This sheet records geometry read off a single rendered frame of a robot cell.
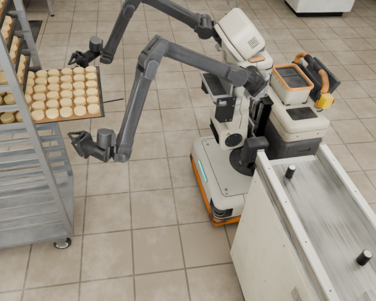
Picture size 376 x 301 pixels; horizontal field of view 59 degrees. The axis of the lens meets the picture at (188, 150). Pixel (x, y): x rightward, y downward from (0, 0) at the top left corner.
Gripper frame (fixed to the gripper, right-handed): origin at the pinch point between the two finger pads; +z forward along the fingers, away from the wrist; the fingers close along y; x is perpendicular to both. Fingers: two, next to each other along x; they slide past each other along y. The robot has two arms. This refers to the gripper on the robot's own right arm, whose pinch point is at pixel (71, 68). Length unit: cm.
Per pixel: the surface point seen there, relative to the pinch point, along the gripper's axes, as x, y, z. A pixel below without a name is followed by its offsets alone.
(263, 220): 118, -26, 16
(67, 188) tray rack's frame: -4, -75, 28
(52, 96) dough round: 17.9, 6.5, 26.5
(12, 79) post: 28, 29, 44
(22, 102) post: 27, 19, 44
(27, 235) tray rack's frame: 2, -73, 64
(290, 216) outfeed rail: 128, -7, 22
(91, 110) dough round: 38.3, 5.1, 23.6
